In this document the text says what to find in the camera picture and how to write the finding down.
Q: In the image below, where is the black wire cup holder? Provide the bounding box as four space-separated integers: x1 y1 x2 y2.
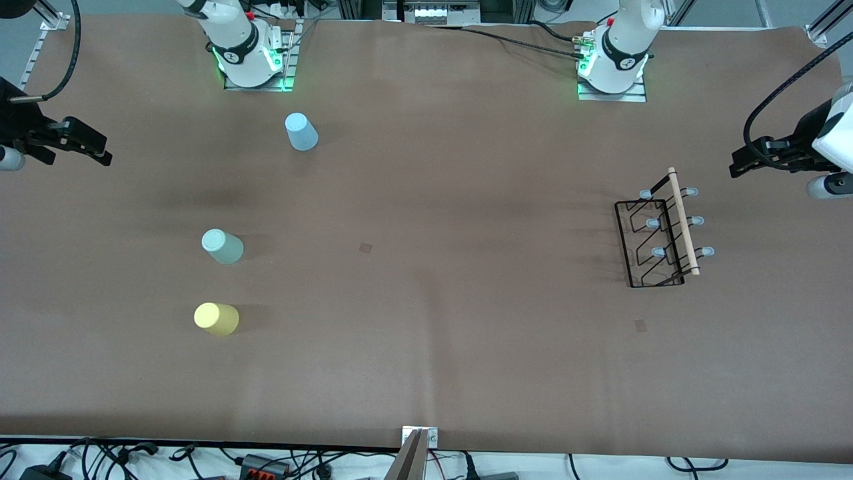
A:
614 167 715 289

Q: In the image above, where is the pale green plastic cup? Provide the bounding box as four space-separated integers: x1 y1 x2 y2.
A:
201 229 245 265

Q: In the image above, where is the yellow plastic cup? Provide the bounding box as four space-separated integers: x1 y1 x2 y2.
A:
193 302 240 337

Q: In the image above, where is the light blue plastic cup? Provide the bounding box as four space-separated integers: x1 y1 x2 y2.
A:
285 112 319 152

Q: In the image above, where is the black power adapter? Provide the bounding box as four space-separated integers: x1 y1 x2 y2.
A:
19 463 73 480

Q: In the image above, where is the white power strip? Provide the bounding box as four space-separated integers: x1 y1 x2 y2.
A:
399 0 482 25

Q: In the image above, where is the black orange connector box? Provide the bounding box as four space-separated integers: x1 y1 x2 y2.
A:
239 453 292 479

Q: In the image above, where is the aluminium extrusion bar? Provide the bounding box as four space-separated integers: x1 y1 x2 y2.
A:
385 429 428 480

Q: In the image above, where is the white perforated edge rail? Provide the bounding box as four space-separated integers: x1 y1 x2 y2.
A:
19 30 51 91

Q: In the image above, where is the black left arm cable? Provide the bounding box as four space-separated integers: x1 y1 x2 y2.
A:
744 50 853 155

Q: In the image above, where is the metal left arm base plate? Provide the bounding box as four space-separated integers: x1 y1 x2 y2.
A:
577 63 648 103

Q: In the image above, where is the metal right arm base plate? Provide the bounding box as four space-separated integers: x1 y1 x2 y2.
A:
223 20 297 92

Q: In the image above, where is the black braided cable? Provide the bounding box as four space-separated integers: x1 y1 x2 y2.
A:
460 25 587 59

